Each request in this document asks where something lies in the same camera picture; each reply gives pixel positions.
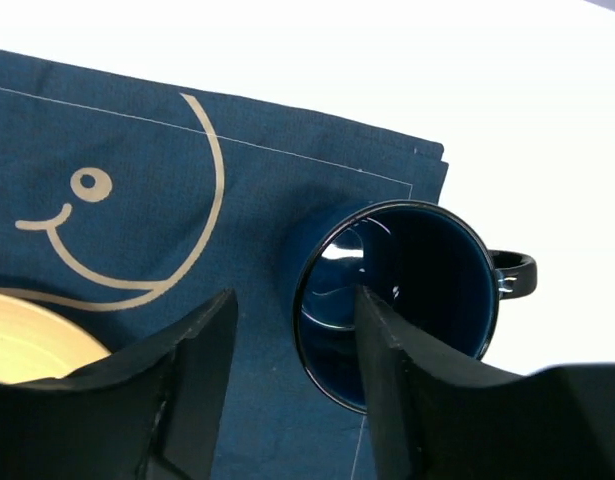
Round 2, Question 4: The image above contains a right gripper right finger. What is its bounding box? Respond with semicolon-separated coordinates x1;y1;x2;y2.
355;287;615;479

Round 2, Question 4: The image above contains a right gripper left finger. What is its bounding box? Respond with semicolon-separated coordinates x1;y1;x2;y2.
0;289;238;479

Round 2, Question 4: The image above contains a yellow plate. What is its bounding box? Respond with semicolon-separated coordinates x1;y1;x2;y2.
0;294;110;384

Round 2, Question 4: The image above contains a dark blue cup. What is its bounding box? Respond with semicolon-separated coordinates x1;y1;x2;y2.
277;199;538;414

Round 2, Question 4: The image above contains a dark blue cloth placemat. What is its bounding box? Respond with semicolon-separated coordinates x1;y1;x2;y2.
0;50;448;479

